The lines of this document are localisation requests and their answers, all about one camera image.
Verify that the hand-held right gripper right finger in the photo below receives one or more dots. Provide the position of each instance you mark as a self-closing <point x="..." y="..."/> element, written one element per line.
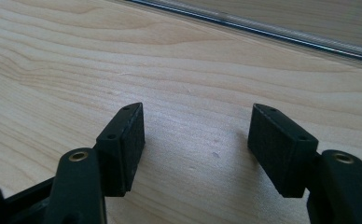
<point x="281" y="152"/>

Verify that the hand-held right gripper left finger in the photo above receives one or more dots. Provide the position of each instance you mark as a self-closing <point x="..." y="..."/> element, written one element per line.
<point x="120" y="155"/>

